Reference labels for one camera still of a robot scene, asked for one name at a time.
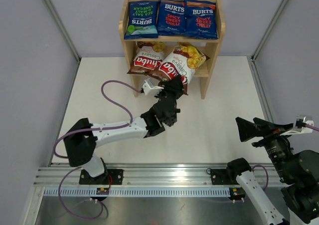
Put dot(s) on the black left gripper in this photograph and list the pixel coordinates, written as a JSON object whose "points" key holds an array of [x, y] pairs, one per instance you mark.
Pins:
{"points": [[175, 87]]}

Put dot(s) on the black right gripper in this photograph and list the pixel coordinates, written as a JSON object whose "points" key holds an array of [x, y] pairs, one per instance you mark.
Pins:
{"points": [[248, 129]]}

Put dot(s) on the brown Chuba cassava chips bag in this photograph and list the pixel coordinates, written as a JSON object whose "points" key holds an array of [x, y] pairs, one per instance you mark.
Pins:
{"points": [[149, 56]]}

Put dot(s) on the blue Burts spicy chilli bag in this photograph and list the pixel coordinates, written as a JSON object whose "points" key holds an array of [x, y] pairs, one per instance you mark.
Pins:
{"points": [[171, 19]]}

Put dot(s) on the blue Burts sea salt bag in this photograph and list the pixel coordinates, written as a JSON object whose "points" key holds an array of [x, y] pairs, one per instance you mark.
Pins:
{"points": [[143, 16]]}

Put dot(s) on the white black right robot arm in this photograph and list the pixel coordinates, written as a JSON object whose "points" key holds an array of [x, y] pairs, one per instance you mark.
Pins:
{"points": [[298, 171]]}

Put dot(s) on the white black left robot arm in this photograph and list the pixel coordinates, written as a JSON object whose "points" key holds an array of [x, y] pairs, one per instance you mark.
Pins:
{"points": [[84, 137]]}

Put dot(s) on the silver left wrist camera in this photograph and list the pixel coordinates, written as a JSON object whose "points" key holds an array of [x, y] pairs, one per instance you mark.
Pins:
{"points": [[150, 89]]}

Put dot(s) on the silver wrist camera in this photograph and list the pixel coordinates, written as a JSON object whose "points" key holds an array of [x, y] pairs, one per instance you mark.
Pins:
{"points": [[300, 126], [150, 89]]}

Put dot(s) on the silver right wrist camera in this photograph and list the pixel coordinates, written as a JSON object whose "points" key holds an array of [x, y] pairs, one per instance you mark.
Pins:
{"points": [[300, 126]]}

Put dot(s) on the grey aluminium frame post right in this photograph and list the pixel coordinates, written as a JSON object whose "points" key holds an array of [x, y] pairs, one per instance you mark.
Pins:
{"points": [[275, 18]]}

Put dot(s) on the grey aluminium frame post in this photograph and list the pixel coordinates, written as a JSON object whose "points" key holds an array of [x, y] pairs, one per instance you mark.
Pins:
{"points": [[60, 26], [275, 18]]}

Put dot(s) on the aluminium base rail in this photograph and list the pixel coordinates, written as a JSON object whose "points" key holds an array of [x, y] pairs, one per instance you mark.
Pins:
{"points": [[139, 180]]}

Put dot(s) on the grey aluminium frame post left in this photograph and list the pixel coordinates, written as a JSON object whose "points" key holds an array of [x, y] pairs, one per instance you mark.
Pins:
{"points": [[60, 26]]}

